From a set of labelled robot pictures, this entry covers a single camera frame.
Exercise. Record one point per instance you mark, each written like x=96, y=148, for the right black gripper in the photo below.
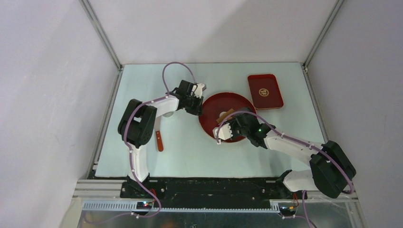
x=232, y=122

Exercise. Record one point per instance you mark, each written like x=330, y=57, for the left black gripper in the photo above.
x=197, y=110

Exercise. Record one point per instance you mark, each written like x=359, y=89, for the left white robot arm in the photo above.
x=136, y=126

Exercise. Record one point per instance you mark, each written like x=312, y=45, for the round red plate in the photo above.
x=219, y=103

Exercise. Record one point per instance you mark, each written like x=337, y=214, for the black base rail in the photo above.
x=207, y=192

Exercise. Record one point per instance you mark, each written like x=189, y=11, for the wooden double-ended roller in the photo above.
x=220, y=119

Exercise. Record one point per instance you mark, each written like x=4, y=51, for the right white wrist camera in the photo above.
x=222, y=133

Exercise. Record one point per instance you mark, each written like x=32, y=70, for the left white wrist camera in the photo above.
x=198, y=89

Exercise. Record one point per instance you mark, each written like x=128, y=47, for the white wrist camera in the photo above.
x=222, y=133
x=198, y=89

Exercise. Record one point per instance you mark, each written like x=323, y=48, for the metal scraper red handle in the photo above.
x=159, y=141

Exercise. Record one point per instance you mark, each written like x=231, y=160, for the rectangular red tray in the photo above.
x=265, y=92

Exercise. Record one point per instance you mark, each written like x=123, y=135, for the aluminium frame front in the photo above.
x=118, y=195

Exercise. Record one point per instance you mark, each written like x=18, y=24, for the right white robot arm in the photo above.
x=330, y=171

